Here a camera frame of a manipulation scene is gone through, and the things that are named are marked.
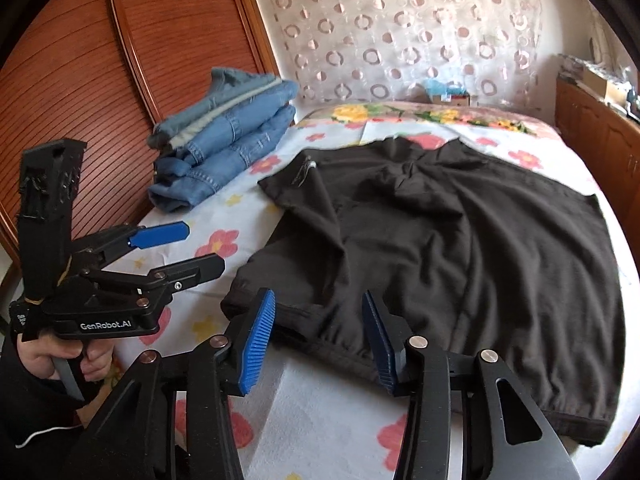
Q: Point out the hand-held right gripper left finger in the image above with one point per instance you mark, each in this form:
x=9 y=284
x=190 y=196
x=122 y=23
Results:
x=256 y=345

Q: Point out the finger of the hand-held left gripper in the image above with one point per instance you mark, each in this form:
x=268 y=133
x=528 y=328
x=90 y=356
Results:
x=195 y=270
x=160 y=235

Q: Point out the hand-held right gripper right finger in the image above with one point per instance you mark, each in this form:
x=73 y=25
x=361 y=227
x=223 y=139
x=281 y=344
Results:
x=381 y=347

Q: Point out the black pants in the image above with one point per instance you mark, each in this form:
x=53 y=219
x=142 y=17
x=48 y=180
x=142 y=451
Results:
x=425 y=240

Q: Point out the person's left forearm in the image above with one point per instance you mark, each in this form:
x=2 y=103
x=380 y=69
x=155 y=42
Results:
x=35 y=425

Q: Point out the person's left hand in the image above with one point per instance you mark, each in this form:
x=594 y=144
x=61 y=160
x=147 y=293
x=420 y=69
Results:
x=35 y=360

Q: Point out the dark blue jeans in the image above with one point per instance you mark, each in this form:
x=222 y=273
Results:
x=200 y=180

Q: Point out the white strawberry flower blanket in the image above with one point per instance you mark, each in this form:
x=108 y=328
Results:
x=310 y=410

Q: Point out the wooden ribbed headboard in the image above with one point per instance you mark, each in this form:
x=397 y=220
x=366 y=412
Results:
x=75 y=85

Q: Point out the medium blue jeans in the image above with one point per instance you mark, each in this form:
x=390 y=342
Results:
x=250 y=115

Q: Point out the light blue jeans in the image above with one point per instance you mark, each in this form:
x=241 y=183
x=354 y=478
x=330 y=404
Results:
x=225 y=85

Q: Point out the yellow flower bed cover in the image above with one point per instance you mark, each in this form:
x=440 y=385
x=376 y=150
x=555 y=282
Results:
x=360 y=112

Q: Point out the small cardboard box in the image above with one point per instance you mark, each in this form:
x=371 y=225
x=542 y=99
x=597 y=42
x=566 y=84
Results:
x=452 y=99

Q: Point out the cardboard box with blue bag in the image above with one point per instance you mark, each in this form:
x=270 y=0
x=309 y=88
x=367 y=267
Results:
x=442 y=86

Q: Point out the wooden sideboard cabinet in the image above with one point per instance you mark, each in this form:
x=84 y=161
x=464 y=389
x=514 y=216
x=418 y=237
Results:
x=585 y=130

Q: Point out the circle patterned curtain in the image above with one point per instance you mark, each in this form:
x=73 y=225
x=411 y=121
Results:
x=375 y=20

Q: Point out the large cardboard box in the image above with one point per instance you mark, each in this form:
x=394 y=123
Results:
x=602 y=85

